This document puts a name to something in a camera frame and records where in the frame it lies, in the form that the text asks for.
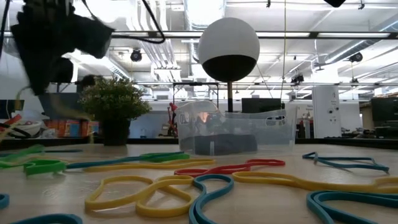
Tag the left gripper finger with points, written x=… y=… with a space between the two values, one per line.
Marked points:
x=42 y=76
x=64 y=71

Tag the green rubber band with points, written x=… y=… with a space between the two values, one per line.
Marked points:
x=21 y=154
x=178 y=157
x=31 y=168

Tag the thin blue rubber band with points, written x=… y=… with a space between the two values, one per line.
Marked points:
x=315 y=159

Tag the twisted yellow rubber band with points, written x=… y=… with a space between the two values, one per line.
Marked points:
x=161 y=212

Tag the long yellow rubber band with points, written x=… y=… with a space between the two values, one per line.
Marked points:
x=211 y=162
x=280 y=179

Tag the red rubber band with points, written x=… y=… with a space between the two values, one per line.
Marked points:
x=224 y=169

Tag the clear plastic bin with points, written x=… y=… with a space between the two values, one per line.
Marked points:
x=264 y=137

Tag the dark open laptop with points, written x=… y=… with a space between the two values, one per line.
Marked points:
x=62 y=107

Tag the clear plastic bag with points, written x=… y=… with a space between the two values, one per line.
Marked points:
x=26 y=115

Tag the dark computer monitor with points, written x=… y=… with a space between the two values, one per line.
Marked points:
x=12 y=109

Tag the white bowl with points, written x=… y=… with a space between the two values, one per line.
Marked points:
x=28 y=127

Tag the orange cardboard box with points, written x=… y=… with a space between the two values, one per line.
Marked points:
x=90 y=129
x=68 y=129

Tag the black ceiling spotlight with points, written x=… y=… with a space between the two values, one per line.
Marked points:
x=356 y=57
x=298 y=78
x=136 y=55

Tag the potted green plant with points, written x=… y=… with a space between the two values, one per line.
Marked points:
x=115 y=102

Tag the white pillar with sockets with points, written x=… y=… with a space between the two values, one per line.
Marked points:
x=326 y=112

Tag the white globe table lamp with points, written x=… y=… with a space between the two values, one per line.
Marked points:
x=228 y=40

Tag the red and black stand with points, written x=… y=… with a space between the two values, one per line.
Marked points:
x=172 y=118

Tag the black equipment rack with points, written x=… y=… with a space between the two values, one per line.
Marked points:
x=385 y=115

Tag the black wide monitor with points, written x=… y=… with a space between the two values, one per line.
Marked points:
x=261 y=105

